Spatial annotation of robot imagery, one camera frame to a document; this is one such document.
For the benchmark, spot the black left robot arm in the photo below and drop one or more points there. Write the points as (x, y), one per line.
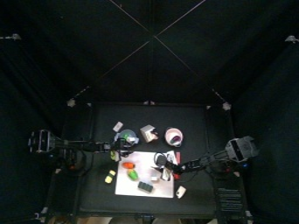
(70, 144)

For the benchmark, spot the pink toy bowl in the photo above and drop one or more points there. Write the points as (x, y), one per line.
(172, 134)

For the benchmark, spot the green toy vegetable in bowl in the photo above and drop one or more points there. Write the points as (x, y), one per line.
(126, 136)

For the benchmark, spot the black round toy pan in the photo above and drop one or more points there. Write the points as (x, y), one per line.
(160, 159)

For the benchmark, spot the dark seaweed sushi piece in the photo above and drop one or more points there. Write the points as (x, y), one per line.
(146, 186)

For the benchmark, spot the small white card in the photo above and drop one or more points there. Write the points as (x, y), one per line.
(118, 126)

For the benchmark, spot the beige toy box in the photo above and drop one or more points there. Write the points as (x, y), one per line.
(149, 133)

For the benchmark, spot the purple toy eggplant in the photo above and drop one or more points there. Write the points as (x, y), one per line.
(176, 138)

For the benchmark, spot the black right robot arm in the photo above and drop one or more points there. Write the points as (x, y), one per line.
(218, 156)

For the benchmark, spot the light blue toy bowl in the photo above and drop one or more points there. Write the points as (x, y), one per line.
(126, 135)

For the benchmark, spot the green toy food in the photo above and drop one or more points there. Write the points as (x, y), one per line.
(133, 174)

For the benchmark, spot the white cutting board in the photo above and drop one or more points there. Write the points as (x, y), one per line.
(145, 183)

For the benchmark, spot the silver frame corner clamp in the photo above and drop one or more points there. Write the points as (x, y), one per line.
(15, 37)
(72, 102)
(226, 106)
(292, 38)

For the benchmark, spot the small white toy cube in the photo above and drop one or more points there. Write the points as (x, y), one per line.
(154, 178)

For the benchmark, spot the orange toy food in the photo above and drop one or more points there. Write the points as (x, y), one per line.
(129, 165)

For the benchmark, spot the red toy strip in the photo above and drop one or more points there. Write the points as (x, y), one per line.
(178, 157)

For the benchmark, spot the yellow-green toy piece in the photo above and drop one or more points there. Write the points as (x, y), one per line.
(113, 155)

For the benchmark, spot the white rice sushi piece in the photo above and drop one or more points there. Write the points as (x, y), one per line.
(181, 192)

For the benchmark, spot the yellow toy food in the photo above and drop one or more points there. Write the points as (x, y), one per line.
(110, 176)

